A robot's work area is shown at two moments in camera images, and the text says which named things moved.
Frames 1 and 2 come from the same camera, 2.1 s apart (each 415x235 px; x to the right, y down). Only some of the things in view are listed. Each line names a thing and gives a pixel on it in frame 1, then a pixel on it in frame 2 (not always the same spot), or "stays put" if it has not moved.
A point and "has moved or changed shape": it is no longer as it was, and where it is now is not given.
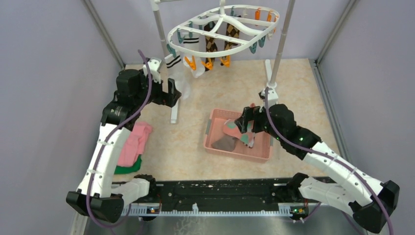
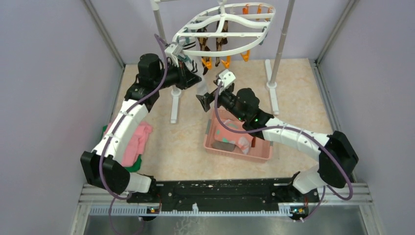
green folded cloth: [120, 170] stays put
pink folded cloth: [135, 144] stays put
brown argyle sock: [211, 46] -> [206, 60]
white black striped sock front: [175, 70] has moved or changed shape
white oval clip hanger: [222, 7] has moved or changed shape
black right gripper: [252, 113] -> [205, 101]
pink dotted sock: [233, 129] has moved or changed shape
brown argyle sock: [232, 31] -> [221, 41]
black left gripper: [163, 98] -> [186, 79]
